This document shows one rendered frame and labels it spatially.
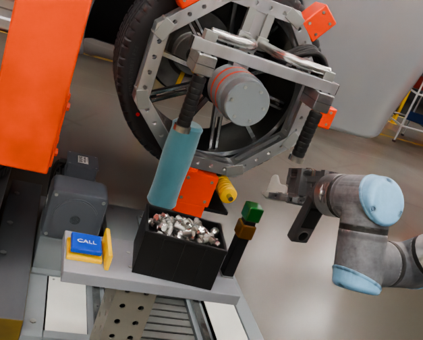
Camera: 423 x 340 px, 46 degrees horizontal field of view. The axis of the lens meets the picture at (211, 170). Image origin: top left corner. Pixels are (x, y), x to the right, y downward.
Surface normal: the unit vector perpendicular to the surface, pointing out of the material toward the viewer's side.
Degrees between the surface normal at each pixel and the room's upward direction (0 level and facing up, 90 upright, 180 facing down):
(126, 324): 90
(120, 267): 0
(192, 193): 90
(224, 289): 0
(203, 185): 90
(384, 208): 60
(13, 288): 0
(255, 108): 90
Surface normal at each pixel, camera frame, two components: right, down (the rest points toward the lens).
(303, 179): 0.42, 0.01
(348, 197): -0.88, -0.18
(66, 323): 0.33, -0.88
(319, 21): 0.24, 0.42
